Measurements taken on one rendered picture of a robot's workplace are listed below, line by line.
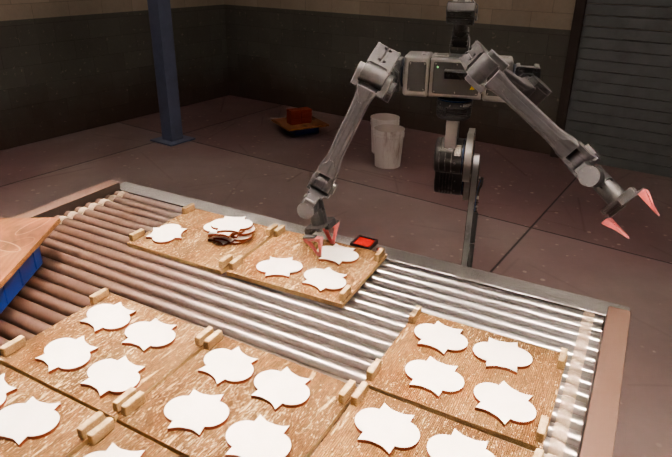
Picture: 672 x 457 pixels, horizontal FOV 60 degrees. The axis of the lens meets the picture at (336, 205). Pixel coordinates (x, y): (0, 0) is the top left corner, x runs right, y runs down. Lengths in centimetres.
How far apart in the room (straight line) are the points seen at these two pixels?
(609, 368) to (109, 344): 125
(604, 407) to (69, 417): 117
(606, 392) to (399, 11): 577
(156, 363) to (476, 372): 78
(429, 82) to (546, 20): 407
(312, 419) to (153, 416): 35
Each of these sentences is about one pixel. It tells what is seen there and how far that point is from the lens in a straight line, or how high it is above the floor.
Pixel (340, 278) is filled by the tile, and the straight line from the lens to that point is 180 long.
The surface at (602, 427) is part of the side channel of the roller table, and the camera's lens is 143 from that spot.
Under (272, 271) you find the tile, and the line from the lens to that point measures 184.
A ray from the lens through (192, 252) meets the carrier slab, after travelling 202.
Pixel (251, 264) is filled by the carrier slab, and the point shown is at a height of 94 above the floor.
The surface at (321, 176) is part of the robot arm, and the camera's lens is 185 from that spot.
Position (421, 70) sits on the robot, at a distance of 224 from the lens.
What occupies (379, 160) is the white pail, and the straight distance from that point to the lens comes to 557.
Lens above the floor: 186
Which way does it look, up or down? 23 degrees down
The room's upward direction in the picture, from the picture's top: 1 degrees clockwise
